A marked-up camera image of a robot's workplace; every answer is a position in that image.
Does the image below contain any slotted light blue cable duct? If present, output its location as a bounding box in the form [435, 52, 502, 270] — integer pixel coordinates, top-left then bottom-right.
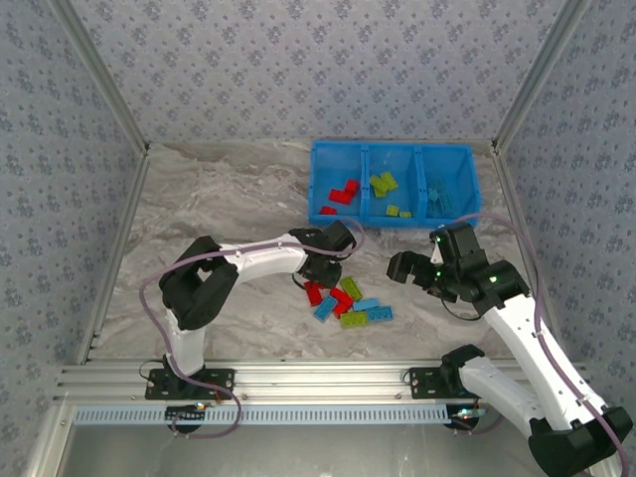
[73, 402, 454, 427]

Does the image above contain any blue three-compartment bin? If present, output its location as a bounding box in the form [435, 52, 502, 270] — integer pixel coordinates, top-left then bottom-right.
[307, 139, 483, 228]

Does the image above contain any aluminium side rail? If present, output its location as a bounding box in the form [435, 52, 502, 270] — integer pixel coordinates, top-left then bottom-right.
[77, 146, 153, 367]
[491, 141, 570, 363]

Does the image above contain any aluminium frame leg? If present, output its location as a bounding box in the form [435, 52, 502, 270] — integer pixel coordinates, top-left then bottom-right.
[22, 401, 76, 477]

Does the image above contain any wide aluminium extrusion rail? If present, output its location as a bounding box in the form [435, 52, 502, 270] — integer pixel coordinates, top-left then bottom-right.
[53, 361, 596, 403]

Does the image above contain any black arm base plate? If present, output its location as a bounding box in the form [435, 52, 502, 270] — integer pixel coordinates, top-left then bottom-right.
[407, 366, 478, 399]
[143, 367, 236, 401]

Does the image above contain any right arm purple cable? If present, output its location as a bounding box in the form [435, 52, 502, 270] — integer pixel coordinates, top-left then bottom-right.
[444, 212, 635, 477]

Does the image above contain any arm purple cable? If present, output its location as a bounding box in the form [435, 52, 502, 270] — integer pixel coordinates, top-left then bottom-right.
[140, 217, 367, 441]
[444, 212, 635, 477]

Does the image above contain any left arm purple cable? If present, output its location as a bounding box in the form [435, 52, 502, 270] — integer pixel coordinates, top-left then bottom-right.
[140, 217, 367, 441]

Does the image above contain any small black controller board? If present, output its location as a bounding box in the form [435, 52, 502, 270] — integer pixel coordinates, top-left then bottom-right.
[449, 404, 489, 432]
[165, 402, 209, 434]

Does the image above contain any aluminium frame post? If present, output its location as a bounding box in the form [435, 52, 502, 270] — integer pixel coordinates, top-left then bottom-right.
[49, 0, 151, 153]
[491, 0, 592, 153]

